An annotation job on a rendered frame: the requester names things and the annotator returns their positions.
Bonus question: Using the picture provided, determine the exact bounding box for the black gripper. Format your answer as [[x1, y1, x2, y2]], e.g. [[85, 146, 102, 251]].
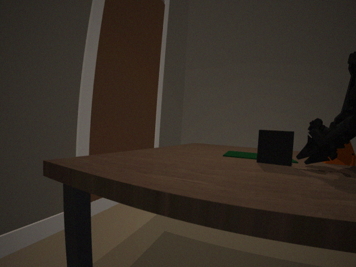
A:
[[296, 124, 352, 165]]

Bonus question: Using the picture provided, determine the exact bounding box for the black square panel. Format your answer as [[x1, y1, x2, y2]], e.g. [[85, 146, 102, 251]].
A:
[[257, 130, 294, 166]]

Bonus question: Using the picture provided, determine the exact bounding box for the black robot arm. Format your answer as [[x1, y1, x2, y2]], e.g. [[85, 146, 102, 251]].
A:
[[308, 51, 356, 138]]

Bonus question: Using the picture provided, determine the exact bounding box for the green circuit board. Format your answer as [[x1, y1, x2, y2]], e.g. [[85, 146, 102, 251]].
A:
[[223, 151, 298, 164]]

